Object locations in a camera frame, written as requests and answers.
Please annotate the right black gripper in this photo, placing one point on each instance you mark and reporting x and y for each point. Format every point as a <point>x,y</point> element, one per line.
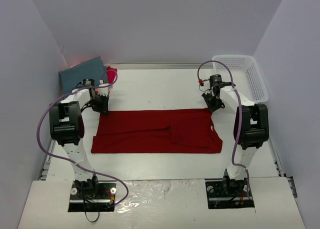
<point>213,103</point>

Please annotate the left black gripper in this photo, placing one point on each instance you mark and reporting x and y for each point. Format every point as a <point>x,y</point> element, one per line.
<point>101,104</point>

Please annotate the red t shirt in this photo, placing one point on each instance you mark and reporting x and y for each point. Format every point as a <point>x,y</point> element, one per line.
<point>111,74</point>
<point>178,131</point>

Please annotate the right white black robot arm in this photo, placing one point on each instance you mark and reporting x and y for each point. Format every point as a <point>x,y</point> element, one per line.
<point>250,131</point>

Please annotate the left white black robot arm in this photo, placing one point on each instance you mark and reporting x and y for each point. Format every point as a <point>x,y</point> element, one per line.
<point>67,129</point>

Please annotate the folded red t shirt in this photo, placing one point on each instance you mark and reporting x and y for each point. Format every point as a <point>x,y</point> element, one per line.
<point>111,74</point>

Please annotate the folded teal t shirt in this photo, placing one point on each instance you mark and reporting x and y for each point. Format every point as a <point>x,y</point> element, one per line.
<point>90,69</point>

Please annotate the white plastic basket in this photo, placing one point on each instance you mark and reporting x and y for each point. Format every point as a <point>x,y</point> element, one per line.
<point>246,75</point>

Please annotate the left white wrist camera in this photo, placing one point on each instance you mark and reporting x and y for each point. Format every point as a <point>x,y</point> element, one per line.
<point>103,90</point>

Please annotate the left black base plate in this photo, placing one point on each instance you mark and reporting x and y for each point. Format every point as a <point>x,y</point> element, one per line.
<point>101,201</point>

